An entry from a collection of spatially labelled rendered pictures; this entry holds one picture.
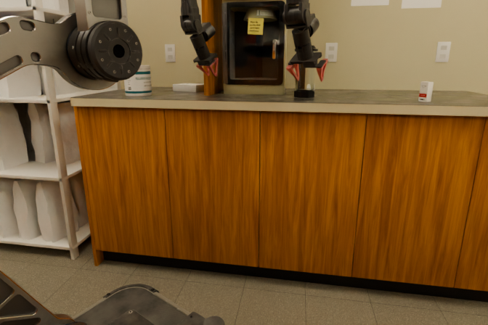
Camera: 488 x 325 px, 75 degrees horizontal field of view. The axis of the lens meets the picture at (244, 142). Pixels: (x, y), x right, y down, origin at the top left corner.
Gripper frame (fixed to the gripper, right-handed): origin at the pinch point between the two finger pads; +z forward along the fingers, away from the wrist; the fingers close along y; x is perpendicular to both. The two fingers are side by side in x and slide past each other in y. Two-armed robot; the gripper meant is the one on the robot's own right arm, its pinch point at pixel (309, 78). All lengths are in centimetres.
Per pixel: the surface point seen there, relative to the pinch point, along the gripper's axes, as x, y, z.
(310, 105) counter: -2.6, 3.4, 14.8
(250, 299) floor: 58, 22, 87
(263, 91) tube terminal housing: -18.9, 37.4, 20.3
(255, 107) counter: 6.7, 24.4, 10.6
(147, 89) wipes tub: 14, 81, -1
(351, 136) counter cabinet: -5.3, -11.5, 31.7
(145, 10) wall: -45, 130, -20
